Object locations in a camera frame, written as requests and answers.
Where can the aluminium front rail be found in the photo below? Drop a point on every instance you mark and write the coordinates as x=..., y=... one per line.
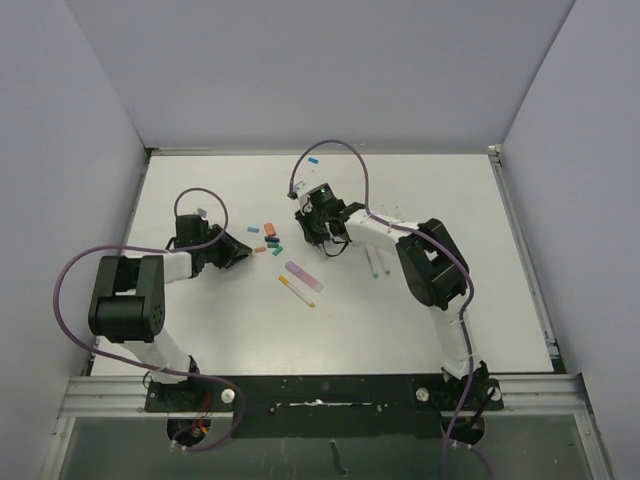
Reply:
x=546, y=430

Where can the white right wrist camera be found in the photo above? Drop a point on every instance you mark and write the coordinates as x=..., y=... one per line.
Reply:
x=298, y=190

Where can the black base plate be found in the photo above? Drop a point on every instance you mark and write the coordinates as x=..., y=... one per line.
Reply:
x=425, y=406

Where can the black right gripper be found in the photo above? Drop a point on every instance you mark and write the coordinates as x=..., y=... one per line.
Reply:
x=303, y=218

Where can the purple highlighter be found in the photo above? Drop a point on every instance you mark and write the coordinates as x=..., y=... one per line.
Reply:
x=304, y=276

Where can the aluminium right rail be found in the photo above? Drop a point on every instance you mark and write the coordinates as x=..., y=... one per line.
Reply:
x=495, y=159

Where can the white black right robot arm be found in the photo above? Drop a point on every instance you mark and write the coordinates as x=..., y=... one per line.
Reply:
x=435, y=272

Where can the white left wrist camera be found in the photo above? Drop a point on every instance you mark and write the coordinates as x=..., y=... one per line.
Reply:
x=202, y=212

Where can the orange highlighter cap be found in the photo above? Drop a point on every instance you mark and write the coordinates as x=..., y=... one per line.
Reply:
x=270, y=230

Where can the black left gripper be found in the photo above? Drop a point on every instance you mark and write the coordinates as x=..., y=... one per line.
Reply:
x=232, y=252

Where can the aluminium rail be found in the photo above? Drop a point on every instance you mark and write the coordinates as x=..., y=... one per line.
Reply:
x=546, y=430
x=495, y=159

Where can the teal cap white pen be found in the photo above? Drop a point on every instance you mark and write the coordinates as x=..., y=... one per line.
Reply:
x=371, y=263

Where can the yellow cap pen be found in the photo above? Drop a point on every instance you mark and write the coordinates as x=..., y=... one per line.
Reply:
x=296, y=291

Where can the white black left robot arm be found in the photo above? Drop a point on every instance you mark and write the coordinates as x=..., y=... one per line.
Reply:
x=128, y=301

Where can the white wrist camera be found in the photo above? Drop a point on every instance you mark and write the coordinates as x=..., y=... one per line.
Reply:
x=202, y=212
x=298, y=190

